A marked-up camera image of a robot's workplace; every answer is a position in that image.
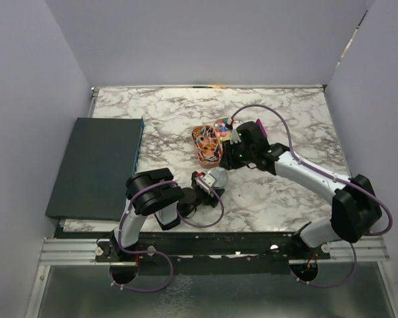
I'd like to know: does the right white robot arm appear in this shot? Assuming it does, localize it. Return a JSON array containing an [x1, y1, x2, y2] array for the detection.
[[220, 121, 382, 259]]

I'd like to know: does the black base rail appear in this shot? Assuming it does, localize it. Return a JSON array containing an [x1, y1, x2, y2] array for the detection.
[[95, 232, 330, 276]]

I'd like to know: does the dark blue box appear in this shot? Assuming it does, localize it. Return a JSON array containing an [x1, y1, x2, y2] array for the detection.
[[45, 117, 145, 221]]

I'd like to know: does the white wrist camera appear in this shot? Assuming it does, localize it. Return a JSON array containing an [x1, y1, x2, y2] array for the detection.
[[230, 129, 241, 144], [195, 173, 216, 192]]

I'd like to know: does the tan tray of star candies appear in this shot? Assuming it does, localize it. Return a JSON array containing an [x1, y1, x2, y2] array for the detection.
[[214, 117, 233, 142]]

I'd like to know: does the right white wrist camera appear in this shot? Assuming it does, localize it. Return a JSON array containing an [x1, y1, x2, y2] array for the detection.
[[230, 129, 241, 144]]

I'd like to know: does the silver jar lid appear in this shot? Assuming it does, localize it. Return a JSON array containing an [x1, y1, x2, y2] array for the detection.
[[208, 167, 228, 188]]

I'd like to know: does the aluminium extrusion rail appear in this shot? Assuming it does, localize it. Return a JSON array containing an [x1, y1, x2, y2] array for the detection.
[[39, 237, 103, 264]]

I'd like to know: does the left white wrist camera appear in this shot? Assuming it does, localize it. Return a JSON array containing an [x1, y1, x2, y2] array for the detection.
[[195, 173, 216, 192]]

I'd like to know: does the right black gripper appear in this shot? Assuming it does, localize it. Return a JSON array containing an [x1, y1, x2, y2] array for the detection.
[[219, 137, 255, 170]]

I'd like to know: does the purple plastic scoop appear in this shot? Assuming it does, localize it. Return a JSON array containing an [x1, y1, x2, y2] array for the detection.
[[255, 119, 268, 139]]

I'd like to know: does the pink tray of lollipops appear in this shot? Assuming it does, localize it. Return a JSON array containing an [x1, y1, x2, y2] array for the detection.
[[191, 125, 223, 168]]

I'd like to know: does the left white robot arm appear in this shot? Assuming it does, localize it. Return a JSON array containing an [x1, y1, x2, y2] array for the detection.
[[107, 168, 228, 262]]

